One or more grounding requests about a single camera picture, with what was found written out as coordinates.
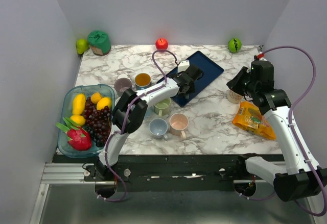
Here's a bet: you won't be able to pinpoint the light green mug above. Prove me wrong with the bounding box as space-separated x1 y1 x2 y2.
154 98 171 117

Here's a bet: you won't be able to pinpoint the blue butterfly mug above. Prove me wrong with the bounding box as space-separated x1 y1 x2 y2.
134 73 152 90

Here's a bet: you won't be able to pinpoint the pink ceramic mug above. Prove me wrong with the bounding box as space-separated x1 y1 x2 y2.
169 113 189 139

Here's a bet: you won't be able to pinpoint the grey mug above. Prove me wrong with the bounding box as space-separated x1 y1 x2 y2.
149 118 168 140

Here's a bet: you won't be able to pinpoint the purple ceramic mug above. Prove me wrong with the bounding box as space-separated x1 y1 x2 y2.
114 78 132 96

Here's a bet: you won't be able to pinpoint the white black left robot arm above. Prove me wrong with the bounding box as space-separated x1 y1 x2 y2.
95 64 203 181

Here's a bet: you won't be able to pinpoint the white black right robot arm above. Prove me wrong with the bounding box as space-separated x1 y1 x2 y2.
227 60 326 202

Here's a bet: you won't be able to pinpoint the white pump bottle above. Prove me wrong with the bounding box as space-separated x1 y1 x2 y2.
227 90 243 104

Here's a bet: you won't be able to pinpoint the dark blue mat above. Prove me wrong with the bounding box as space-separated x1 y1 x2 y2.
150 51 224 107

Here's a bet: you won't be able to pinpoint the orange snack bag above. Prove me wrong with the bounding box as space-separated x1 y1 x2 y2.
232 101 276 140

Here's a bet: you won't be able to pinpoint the red toy apple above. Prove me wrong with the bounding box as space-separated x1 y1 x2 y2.
155 38 169 52

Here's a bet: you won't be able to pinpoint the small yellow toy lemon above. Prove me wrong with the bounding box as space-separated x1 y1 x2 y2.
90 92 103 104

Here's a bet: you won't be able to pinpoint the dark red toy grapes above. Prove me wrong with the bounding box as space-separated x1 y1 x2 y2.
82 97 111 147

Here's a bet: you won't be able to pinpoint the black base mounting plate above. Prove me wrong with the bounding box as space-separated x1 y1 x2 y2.
84 155 256 196

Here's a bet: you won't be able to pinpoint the yellow toy mango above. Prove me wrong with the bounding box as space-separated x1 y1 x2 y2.
72 93 86 115

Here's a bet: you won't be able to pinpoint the green toy pear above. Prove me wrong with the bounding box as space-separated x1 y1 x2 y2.
76 39 89 55

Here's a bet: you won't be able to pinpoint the red toy dragon fruit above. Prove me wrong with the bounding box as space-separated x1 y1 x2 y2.
56 117 92 151

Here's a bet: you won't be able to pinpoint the teal plastic fruit bin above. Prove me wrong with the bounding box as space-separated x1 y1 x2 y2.
57 84 115 158

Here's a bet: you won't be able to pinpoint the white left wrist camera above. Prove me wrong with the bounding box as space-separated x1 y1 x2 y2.
177 60 190 73

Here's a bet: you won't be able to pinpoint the left aluminium rail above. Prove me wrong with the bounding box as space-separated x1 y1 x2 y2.
41 163 84 184

